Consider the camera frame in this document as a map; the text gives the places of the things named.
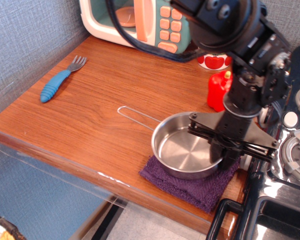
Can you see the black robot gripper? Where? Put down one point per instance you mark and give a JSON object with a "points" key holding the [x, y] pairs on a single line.
{"points": [[233, 133]]}

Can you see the silver pan with wire handle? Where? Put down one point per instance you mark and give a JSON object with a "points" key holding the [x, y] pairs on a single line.
{"points": [[180, 153]]}

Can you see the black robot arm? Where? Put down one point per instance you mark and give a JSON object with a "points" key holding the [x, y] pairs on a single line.
{"points": [[261, 60]]}

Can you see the purple cloth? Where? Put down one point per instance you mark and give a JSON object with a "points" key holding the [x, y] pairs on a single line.
{"points": [[202, 193]]}

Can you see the white stove knob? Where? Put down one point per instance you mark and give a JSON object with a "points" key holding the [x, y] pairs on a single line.
{"points": [[245, 162], [263, 118]]}

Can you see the red toy bell pepper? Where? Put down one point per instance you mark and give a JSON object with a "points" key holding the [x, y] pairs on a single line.
{"points": [[218, 85]]}

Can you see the black toy stove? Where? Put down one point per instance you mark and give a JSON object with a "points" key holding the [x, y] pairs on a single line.
{"points": [[271, 204]]}

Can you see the white stove button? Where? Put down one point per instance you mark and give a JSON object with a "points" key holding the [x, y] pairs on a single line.
{"points": [[290, 119]]}

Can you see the tomato sauce can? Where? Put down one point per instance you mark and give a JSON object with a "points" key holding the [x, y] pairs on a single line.
{"points": [[214, 61]]}

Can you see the teal toy microwave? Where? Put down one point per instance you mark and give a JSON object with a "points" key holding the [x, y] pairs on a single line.
{"points": [[153, 22]]}

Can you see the black oven door handle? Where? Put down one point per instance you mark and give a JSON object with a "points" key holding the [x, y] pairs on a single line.
{"points": [[225, 206]]}

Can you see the blue handled fork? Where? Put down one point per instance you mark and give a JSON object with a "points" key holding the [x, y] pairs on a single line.
{"points": [[50, 89]]}

